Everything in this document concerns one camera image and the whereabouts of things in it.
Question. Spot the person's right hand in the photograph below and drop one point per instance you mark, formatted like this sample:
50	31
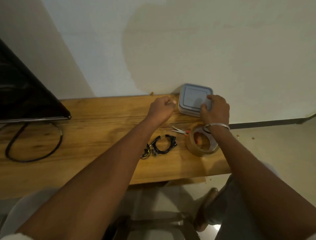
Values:
217	111

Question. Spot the person's left hand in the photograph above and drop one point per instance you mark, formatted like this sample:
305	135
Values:
160	111

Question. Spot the orange scissors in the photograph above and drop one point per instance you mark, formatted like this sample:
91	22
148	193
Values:
180	131

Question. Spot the grey lidded plastic container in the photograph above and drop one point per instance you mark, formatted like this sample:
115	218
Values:
191	99

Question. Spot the brown packing tape roll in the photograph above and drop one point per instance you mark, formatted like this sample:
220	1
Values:
195	150

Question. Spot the person's left forearm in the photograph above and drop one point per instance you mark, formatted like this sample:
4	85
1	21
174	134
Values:
91	190

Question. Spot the person's right forearm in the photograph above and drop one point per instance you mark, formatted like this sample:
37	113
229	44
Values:
259	188

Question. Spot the person's right leg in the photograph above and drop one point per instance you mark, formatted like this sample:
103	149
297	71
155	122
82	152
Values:
222	210

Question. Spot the person's leg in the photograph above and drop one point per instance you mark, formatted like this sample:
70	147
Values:
22	210
222	210

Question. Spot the person's left leg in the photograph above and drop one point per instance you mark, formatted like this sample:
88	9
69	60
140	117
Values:
22	210

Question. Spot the person's white shirt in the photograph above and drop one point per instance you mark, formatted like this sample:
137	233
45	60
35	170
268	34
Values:
14	236

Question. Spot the black television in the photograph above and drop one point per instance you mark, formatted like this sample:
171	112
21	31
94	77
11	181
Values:
22	99

